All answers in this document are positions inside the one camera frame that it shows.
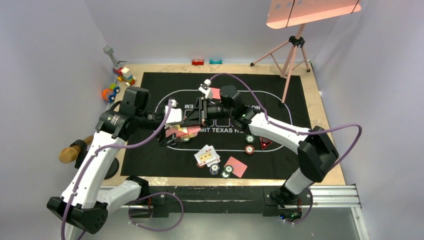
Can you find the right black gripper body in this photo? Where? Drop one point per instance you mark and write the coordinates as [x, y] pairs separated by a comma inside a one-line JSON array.
[[207, 112]]

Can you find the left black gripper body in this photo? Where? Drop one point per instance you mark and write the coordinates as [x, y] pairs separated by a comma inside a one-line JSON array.
[[162, 140]]

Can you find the pink playing card box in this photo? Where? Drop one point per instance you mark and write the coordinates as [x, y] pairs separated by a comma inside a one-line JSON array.
[[183, 132]]

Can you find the face-up playing cards pile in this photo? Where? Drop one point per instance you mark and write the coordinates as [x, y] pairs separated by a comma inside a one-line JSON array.
[[207, 156]]

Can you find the blue poker chip stack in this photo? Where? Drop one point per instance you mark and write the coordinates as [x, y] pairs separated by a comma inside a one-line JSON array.
[[214, 169]]

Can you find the green poker chip stack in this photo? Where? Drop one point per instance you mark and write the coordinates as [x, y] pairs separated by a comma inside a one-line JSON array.
[[228, 169]]

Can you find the red backed card bottom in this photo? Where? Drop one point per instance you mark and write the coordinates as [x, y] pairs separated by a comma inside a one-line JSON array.
[[238, 167]]

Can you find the red backed card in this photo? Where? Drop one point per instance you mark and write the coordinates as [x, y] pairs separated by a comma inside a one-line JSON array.
[[238, 167], [215, 93]]

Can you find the red triangular button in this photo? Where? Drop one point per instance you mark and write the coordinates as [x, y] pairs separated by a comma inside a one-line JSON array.
[[264, 143]]

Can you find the red backed card top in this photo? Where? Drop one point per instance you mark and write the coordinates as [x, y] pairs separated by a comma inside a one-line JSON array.
[[215, 93]]

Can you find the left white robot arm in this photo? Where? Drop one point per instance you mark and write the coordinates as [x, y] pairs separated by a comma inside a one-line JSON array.
[[128, 124]]

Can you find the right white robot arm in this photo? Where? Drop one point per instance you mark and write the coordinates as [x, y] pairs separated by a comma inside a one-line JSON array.
[[316, 152]]

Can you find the black poker table mat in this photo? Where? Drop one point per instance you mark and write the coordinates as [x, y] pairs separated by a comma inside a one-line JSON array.
[[261, 92]]

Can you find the teal small block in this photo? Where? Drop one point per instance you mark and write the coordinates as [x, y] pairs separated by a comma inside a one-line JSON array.
[[215, 61]]

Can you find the red small block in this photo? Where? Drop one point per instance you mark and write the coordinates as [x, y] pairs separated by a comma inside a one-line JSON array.
[[197, 62]]

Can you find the colourful toy block train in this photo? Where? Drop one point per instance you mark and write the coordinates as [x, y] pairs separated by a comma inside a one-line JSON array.
[[124, 75]]

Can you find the gold microphone on stand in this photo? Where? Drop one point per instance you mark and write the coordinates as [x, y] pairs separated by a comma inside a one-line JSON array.
[[77, 152]]

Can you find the pink music stand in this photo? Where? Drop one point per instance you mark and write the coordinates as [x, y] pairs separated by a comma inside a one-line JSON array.
[[288, 13]]

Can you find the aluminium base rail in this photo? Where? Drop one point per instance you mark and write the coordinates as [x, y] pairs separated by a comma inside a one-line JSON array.
[[270, 201]]

